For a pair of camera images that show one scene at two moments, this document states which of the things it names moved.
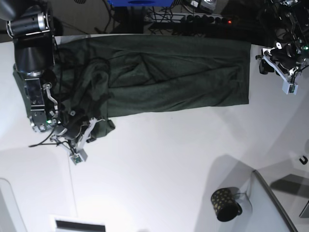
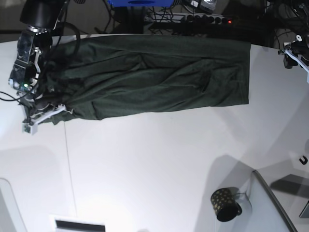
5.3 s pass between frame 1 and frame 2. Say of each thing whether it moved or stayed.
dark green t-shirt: stayed
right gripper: moved
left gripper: moved
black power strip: stayed
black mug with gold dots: stayed
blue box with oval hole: stayed
